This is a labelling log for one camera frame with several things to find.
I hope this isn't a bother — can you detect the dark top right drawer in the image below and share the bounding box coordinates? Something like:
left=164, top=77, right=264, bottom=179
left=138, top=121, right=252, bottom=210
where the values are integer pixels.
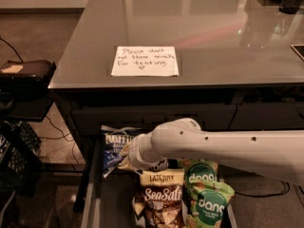
left=230, top=103, right=304, bottom=130

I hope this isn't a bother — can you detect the black plastic crate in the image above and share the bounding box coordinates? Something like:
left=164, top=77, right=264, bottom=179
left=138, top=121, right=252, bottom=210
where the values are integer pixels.
left=0, top=121, right=42, bottom=197

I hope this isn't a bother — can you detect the dark drawer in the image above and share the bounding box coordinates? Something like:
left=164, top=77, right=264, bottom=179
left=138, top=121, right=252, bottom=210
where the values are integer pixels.
left=71, top=104, right=237, bottom=136
left=230, top=103, right=304, bottom=130

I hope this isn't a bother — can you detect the brown sea salt bag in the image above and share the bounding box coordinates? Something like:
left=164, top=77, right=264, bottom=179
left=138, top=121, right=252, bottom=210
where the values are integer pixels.
left=148, top=160, right=169, bottom=172
left=135, top=169, right=184, bottom=228

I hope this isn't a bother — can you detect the black office chair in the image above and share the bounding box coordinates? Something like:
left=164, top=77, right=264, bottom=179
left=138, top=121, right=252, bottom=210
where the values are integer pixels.
left=0, top=60, right=56, bottom=122

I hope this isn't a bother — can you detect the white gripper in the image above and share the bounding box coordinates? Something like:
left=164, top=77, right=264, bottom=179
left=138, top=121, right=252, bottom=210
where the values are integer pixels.
left=118, top=133, right=163, bottom=172

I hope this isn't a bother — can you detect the black cable on left floor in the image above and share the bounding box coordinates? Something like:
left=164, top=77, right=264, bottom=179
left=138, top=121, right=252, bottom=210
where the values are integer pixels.
left=38, top=115, right=80, bottom=165

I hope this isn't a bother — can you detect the blue chip bag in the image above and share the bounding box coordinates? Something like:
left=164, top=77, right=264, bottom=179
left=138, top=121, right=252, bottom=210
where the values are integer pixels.
left=101, top=125, right=140, bottom=178

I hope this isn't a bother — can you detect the black cable on right floor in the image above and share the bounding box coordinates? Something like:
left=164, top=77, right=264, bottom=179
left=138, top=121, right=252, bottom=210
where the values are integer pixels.
left=235, top=180, right=291, bottom=199

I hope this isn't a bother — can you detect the green dang bag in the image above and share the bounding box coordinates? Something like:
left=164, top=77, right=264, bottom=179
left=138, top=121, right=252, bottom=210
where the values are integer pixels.
left=186, top=180, right=235, bottom=228
left=178, top=159, right=218, bottom=182

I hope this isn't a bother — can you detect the open middle drawer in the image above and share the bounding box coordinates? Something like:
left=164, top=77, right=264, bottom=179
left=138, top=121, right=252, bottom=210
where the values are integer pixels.
left=80, top=135, right=239, bottom=228

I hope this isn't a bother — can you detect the front green dang bag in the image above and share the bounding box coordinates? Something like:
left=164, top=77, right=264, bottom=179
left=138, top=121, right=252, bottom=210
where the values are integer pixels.
left=186, top=180, right=235, bottom=228

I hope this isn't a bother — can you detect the black cable on floor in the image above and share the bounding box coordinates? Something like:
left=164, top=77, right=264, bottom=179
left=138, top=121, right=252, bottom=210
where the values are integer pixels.
left=38, top=115, right=80, bottom=165
left=235, top=180, right=291, bottom=199

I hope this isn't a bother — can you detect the front brown sea salt bag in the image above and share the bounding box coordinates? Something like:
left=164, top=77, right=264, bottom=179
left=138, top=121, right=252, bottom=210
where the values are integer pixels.
left=135, top=169, right=184, bottom=228

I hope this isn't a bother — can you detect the white handwritten paper note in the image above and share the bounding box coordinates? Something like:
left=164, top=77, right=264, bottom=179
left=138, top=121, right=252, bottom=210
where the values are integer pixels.
left=111, top=47, right=180, bottom=77

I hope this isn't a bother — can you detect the middle brown sea salt bag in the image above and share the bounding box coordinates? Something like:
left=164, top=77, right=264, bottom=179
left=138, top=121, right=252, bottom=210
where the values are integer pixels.
left=148, top=160, right=169, bottom=172

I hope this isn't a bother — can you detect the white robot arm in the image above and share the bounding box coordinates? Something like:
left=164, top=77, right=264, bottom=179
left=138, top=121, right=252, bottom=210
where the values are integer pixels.
left=123, top=118, right=304, bottom=186

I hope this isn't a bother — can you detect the dark top left drawer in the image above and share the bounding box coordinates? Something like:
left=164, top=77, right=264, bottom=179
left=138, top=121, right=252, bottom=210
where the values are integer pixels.
left=71, top=104, right=237, bottom=136

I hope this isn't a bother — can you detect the middle green dang bag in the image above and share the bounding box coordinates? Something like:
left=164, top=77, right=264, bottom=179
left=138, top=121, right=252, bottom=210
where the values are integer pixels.
left=178, top=159, right=218, bottom=182

